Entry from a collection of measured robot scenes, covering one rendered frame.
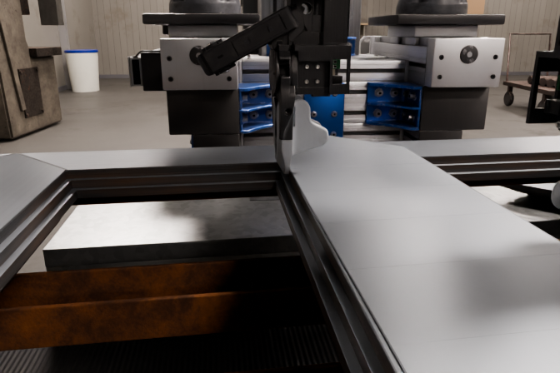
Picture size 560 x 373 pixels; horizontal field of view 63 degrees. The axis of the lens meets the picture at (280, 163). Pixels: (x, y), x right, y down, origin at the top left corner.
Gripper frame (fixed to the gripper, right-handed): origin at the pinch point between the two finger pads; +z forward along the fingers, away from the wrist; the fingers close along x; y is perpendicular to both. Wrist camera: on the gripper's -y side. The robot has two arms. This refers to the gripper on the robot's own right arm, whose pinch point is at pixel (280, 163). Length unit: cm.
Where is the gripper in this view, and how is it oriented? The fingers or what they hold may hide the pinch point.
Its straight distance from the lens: 54.5
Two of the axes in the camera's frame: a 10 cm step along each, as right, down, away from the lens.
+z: 0.0, 9.6, 2.8
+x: -1.3, -2.8, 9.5
